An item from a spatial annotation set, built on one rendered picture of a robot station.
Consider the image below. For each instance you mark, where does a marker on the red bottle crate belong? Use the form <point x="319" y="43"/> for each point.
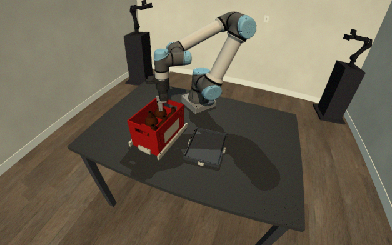
<point x="157" y="140"/>

